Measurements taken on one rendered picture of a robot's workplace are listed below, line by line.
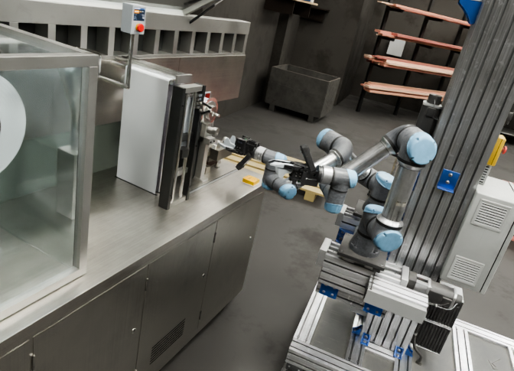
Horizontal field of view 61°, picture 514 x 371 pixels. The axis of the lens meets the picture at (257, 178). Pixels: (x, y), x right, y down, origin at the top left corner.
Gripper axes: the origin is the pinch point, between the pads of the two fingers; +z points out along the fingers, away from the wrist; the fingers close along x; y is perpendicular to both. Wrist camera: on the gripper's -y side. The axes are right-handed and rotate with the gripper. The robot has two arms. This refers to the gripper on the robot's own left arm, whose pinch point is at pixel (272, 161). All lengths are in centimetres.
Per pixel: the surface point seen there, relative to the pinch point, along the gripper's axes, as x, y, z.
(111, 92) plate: 42, -11, 72
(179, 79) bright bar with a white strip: 22, -24, 42
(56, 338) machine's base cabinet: -46, 55, 64
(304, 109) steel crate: 581, 25, -150
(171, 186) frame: 14.1, 20.5, 38.4
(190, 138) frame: 20.2, 0.1, 33.7
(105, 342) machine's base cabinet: -26, 70, 53
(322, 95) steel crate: 564, -4, -172
